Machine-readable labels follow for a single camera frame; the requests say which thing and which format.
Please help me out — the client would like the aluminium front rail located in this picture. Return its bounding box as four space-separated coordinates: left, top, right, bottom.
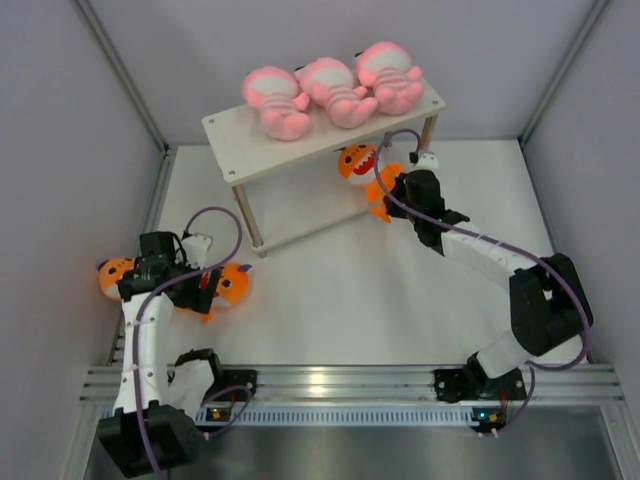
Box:
79 362 625 402

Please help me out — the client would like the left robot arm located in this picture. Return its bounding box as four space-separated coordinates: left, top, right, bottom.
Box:
97 231 226 479

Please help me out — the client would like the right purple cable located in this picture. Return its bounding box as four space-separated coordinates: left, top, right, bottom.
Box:
372 128 596 436

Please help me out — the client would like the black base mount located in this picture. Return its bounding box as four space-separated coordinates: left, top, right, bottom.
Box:
434 366 527 403
204 369 258 402

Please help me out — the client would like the purple cable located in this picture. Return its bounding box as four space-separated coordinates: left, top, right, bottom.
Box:
132 205 256 474
372 128 596 436

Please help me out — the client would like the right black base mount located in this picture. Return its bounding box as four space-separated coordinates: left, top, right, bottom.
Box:
434 366 527 403

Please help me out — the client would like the grey slotted cable duct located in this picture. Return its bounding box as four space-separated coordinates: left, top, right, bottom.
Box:
194 404 476 426

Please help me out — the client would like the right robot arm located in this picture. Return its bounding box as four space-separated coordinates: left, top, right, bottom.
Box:
384 169 593 403

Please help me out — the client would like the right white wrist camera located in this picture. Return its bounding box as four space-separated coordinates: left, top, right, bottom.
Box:
409 151 439 171

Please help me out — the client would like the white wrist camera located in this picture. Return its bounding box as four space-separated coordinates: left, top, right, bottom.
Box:
409 151 439 171
182 233 212 270

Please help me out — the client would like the orange shark plush front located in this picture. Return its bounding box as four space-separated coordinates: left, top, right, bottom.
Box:
336 143 391 223

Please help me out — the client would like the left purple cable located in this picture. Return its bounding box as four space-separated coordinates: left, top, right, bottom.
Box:
132 205 256 474

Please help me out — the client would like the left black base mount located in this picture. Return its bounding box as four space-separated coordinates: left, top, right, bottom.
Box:
204 369 258 402

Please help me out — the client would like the orange shark plush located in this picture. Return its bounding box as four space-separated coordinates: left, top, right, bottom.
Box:
98 257 135 301
174 262 252 323
336 143 391 223

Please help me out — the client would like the white two-tier shelf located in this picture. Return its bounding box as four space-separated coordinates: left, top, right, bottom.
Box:
202 81 445 257

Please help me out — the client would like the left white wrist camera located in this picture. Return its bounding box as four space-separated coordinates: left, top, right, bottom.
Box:
182 233 212 270

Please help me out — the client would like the pink plush toy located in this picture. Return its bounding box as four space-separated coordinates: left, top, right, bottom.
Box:
242 66 311 141
354 41 424 116
294 57 378 129

